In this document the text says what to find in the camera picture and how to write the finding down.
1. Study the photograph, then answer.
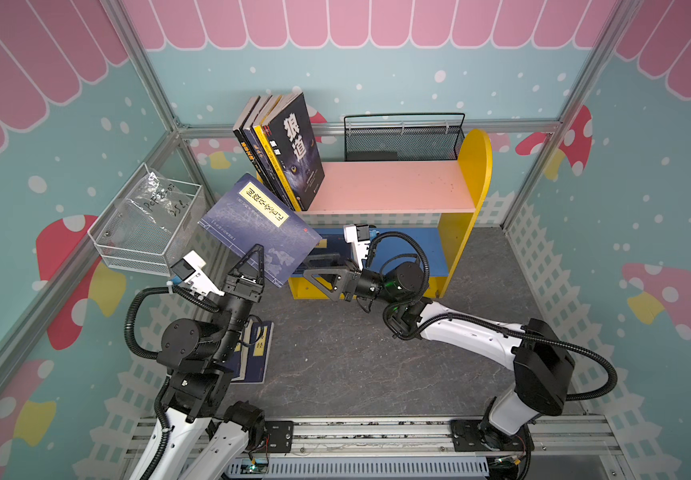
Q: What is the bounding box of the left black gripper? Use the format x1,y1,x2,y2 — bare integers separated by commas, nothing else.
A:
210,244,267,362

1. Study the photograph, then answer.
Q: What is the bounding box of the navy book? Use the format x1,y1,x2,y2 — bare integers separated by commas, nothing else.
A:
227,319,275,384
294,229,351,277
199,174,322,287

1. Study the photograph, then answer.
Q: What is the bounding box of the purple old man book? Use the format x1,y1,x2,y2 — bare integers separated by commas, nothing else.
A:
243,95,293,208

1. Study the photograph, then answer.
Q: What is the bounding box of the yellow cartoon boy book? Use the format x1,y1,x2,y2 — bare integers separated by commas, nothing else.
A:
255,94,303,212

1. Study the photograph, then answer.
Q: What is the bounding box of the black Murphy's law book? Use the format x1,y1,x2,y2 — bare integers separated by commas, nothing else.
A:
233,95,292,207

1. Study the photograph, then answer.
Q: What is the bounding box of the black wolf book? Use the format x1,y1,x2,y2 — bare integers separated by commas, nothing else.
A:
270,91,325,212

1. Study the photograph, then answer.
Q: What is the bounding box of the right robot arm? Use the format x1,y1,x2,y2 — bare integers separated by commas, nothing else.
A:
303,254,575,450

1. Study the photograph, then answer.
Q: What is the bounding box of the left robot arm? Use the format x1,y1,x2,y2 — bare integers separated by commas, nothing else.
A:
124,244,270,479

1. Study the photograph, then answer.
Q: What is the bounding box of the yellow pink blue bookshelf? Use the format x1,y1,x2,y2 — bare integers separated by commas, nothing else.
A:
299,130,493,299

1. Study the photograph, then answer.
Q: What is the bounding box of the clear plastic bag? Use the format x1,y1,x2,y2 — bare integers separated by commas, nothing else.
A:
123,170,193,236

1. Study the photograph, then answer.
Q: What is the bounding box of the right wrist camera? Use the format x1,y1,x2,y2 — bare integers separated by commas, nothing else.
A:
343,224,377,270

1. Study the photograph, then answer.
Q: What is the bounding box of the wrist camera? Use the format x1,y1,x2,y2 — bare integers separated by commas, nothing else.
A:
343,224,377,270
170,250,225,299

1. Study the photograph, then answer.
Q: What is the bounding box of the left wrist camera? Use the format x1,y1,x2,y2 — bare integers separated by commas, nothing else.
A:
170,250,225,299

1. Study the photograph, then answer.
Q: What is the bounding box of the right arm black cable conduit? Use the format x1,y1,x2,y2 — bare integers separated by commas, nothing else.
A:
365,231,619,402

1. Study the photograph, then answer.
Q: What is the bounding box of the white wire wall basket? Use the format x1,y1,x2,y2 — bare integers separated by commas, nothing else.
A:
88,165,207,277

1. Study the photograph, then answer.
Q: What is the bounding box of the black mesh wire basket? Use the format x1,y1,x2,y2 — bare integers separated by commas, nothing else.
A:
343,112,465,162

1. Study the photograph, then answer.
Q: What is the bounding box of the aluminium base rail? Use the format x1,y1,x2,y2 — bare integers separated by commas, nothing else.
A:
122,415,629,480

